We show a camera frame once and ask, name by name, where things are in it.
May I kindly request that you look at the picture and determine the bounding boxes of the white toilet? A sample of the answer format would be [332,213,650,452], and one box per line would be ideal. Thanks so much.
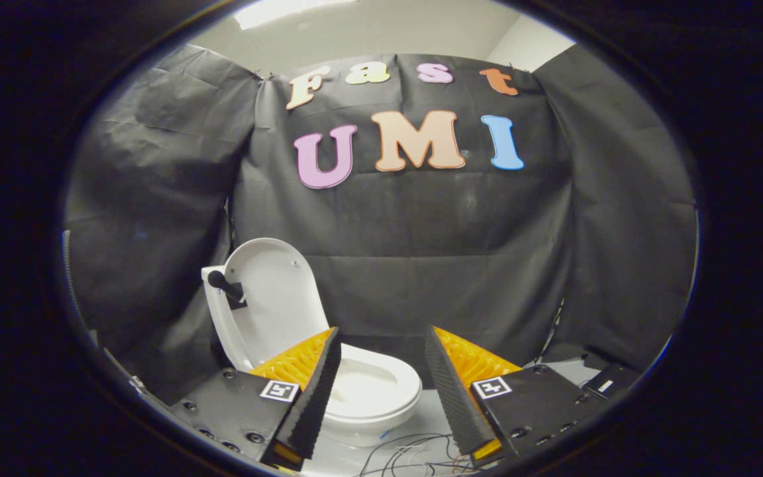
[201,264,424,449]

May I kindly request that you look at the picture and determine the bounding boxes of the white toilet lid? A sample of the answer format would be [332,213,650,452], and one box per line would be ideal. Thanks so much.
[221,237,331,373]

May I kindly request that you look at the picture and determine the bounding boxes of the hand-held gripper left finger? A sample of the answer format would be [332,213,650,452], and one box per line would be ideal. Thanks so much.
[171,326,342,472]

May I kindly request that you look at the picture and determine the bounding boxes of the thin floor cables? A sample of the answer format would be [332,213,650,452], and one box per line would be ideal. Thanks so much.
[355,432,482,477]

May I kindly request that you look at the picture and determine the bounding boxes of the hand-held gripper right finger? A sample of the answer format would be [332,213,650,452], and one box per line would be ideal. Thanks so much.
[425,325,611,464]

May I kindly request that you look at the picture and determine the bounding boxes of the black backdrop cloth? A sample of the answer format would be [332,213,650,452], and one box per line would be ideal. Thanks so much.
[64,43,699,405]

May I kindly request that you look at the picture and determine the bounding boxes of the small black box white label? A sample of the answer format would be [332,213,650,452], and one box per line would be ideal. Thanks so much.
[580,362,642,400]

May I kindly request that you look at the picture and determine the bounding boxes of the black lid handle knob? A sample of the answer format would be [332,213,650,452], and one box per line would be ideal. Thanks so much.
[207,269,248,311]

